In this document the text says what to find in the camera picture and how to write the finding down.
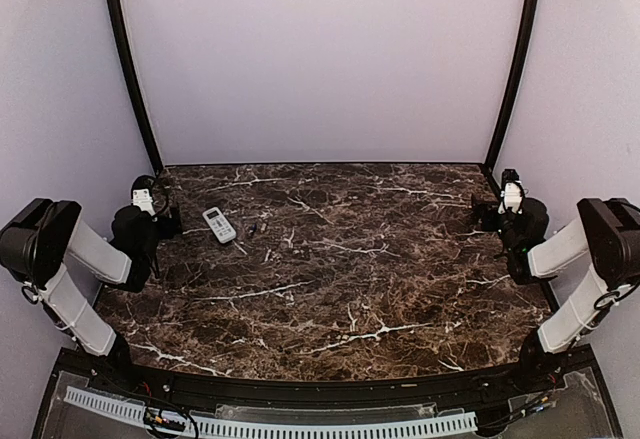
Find white remote control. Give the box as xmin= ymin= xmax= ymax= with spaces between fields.
xmin=202 ymin=207 xmax=237 ymax=244

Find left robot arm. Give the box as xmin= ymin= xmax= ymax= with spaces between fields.
xmin=1 ymin=198 xmax=179 ymax=395

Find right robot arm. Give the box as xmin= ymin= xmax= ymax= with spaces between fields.
xmin=471 ymin=197 xmax=639 ymax=393

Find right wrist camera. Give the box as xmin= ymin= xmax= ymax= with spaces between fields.
xmin=498 ymin=169 xmax=525 ymax=214

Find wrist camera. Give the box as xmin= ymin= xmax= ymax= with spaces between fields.
xmin=498 ymin=169 xmax=525 ymax=214
xmin=131 ymin=175 xmax=156 ymax=216

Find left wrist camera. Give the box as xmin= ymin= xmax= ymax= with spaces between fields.
xmin=131 ymin=175 xmax=156 ymax=216

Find black front rail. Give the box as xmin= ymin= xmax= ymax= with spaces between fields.
xmin=54 ymin=346 xmax=601 ymax=415

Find white slotted cable duct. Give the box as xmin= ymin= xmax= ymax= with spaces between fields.
xmin=64 ymin=386 xmax=478 ymax=439

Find right black frame post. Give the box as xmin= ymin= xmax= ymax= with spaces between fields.
xmin=483 ymin=0 xmax=538 ymax=174

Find black frame post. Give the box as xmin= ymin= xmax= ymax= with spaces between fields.
xmin=483 ymin=0 xmax=538 ymax=174
xmin=106 ymin=0 xmax=164 ymax=175

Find left black frame post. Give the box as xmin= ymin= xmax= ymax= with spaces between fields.
xmin=106 ymin=0 xmax=164 ymax=175

